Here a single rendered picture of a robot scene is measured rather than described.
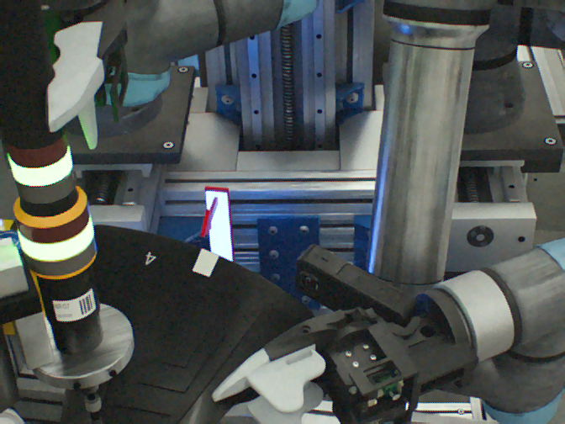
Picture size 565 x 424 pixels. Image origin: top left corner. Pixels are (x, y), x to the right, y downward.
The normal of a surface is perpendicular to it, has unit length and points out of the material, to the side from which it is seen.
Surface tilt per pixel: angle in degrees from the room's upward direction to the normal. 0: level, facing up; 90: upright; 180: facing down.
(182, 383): 9
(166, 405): 7
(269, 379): 7
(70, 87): 42
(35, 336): 90
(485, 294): 17
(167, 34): 79
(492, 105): 72
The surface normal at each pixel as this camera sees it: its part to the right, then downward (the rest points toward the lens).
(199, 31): 0.52, 0.49
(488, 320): 0.32, -0.04
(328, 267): 0.04, -0.69
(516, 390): -0.35, 0.58
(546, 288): 0.25, -0.25
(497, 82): 0.37, 0.29
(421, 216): 0.15, 0.29
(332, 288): -0.58, 0.57
